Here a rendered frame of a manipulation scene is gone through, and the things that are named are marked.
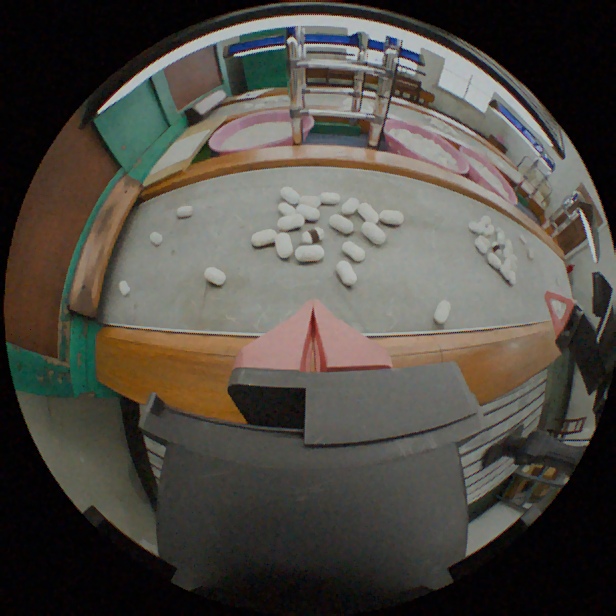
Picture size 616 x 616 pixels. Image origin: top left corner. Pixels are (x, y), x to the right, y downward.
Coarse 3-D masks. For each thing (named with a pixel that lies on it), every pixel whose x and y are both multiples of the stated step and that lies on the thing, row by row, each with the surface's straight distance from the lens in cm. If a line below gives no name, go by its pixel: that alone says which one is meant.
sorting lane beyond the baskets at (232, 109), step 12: (276, 96) 104; (312, 96) 98; (324, 96) 98; (336, 96) 100; (348, 96) 104; (228, 108) 102; (240, 108) 94; (252, 108) 88; (264, 108) 84; (372, 108) 88; (396, 108) 102; (420, 120) 97; (444, 132) 99; (456, 132) 117; (468, 144) 108; (480, 144) 135; (504, 168) 130
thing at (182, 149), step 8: (192, 136) 68; (200, 136) 63; (176, 144) 69; (184, 144) 64; (192, 144) 60; (168, 152) 67; (176, 152) 62; (184, 152) 57; (192, 152) 54; (160, 160) 65; (168, 160) 60; (176, 160) 56; (160, 168) 58
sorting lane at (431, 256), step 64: (192, 192) 45; (256, 192) 36; (320, 192) 35; (384, 192) 38; (448, 192) 49; (128, 256) 48; (192, 256) 33; (256, 256) 28; (384, 256) 29; (448, 256) 35; (128, 320) 40; (192, 320) 29; (256, 320) 25; (384, 320) 26; (448, 320) 31; (512, 320) 46
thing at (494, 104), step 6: (492, 102) 107; (498, 102) 107; (492, 108) 108; (498, 108) 104; (504, 108) 109; (504, 114) 106; (510, 114) 112; (510, 120) 110; (516, 120) 116; (516, 126) 113; (522, 126) 120; (522, 132) 117; (528, 132) 125; (528, 138) 123; (534, 138) 131; (534, 144) 129; (540, 150) 135; (546, 156) 144; (546, 162) 142
